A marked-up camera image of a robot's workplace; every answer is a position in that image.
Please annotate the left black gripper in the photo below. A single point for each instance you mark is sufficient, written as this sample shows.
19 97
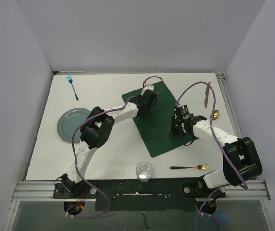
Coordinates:
148 111

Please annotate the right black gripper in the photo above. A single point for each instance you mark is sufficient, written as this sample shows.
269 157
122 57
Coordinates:
173 133

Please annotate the dark green placemat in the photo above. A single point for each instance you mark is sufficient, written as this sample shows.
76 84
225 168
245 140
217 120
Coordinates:
155 126

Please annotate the grey-blue round plate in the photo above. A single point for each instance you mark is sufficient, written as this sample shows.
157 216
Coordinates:
69 121

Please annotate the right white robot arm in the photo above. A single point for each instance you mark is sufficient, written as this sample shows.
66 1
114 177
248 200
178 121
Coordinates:
240 159

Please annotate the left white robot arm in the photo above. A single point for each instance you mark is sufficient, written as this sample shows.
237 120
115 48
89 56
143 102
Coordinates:
97 128

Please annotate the brown knife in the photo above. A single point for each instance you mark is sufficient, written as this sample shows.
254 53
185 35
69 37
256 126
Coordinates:
207 95

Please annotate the clear drinking glass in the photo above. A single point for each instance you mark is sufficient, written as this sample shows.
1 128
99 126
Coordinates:
144 171

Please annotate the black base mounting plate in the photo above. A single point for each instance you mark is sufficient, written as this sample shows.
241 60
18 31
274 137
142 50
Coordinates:
134 195

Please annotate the blue metallic fork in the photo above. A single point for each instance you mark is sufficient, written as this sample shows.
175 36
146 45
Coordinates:
70 80

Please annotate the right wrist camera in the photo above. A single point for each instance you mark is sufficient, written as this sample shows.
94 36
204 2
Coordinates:
182 112

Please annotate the gold spoon green handle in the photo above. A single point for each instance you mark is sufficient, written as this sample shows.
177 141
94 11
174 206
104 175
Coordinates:
216 114

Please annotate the gold fork green handle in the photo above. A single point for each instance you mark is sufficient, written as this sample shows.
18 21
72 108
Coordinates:
198 167

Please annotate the aluminium right side rail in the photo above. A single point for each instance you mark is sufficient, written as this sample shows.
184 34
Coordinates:
230 110

